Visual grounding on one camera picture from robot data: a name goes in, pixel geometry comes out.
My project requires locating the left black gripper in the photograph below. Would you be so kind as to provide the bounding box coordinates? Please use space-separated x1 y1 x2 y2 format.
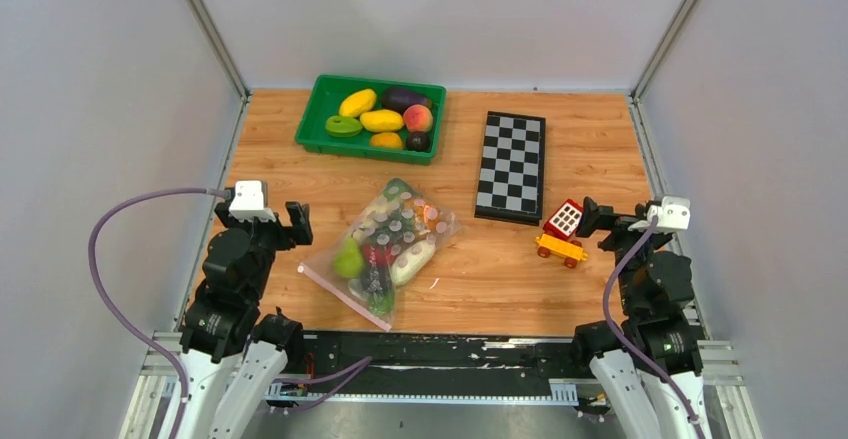
216 198 313 299

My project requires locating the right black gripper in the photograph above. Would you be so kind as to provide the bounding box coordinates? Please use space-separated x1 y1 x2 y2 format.
573 196 666 309

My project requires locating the green fake pear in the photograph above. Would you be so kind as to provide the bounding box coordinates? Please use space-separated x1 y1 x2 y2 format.
332 237 365 279

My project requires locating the red fake pepper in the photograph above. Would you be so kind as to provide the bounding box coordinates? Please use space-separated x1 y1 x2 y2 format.
361 243 395 266

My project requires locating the clear dotted zip bag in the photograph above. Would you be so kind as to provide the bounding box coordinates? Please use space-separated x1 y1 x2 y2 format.
297 178 460 331

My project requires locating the white fake radish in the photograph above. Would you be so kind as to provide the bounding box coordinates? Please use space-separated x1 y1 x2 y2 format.
390 240 437 287

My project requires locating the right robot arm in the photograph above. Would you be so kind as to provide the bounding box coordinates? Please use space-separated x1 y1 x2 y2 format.
570 196 712 438

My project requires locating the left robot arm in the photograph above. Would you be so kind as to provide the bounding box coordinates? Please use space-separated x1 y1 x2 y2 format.
166 202 313 438

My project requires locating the green fake avocado half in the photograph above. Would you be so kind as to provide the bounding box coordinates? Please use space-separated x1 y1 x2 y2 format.
325 115 364 138

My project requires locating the orange fake fruit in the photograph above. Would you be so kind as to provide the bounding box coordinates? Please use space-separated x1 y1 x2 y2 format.
369 132 405 150

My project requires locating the yellow fake mango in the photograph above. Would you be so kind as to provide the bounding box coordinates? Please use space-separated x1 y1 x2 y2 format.
338 88 378 118

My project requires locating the yellow fake potato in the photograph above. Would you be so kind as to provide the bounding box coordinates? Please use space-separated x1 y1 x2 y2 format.
359 109 405 133

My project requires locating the dark fake passion fruit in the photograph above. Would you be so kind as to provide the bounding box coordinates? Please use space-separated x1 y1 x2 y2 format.
405 131 431 153

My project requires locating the red yellow fake peach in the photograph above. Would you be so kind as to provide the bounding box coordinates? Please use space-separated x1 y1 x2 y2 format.
402 104 434 133

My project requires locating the dark purple fake eggplant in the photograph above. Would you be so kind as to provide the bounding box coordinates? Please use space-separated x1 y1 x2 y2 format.
380 86 433 114

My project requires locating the red toy window block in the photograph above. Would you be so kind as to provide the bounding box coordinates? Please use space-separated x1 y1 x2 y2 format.
542 199 583 241

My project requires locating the yellow toy wagon block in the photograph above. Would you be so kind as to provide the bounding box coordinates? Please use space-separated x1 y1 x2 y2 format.
535 233 588 269

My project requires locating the black white checkerboard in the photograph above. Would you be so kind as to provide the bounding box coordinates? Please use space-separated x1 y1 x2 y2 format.
474 111 546 226

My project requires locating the green plastic tray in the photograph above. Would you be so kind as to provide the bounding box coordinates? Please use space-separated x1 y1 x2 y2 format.
295 74 447 165

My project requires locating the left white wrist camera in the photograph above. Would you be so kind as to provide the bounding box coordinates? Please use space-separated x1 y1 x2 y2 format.
228 180 276 223

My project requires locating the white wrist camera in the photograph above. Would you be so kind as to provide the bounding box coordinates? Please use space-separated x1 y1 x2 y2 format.
628 196 691 233
228 180 276 223

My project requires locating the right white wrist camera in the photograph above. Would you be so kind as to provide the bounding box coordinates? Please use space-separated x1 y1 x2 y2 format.
628 196 691 233

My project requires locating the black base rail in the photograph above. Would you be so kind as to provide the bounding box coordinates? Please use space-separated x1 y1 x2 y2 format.
266 330 612 415

